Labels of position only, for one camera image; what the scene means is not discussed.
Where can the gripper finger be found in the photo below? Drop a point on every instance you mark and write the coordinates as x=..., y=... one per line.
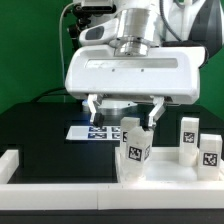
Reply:
x=94, y=101
x=158, y=110

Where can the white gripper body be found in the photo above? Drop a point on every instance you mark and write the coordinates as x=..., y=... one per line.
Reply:
x=169, y=72

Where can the white square tabletop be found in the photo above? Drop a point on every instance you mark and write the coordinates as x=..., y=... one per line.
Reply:
x=163, y=165

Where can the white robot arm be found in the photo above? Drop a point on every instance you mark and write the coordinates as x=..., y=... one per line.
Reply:
x=143, y=51

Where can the white marker sheet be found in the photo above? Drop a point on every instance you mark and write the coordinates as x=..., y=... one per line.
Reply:
x=92, y=133

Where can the white left fence bar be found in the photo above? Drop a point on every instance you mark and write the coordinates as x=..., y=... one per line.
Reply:
x=9, y=162

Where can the white fence bar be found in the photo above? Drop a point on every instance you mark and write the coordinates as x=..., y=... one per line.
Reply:
x=9, y=162
x=149, y=195

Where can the white front fence bar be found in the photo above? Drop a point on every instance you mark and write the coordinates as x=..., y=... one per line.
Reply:
x=149, y=195

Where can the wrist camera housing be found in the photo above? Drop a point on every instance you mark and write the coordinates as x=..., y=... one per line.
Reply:
x=101, y=34

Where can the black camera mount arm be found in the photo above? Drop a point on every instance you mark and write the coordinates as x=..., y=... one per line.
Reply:
x=83, y=13

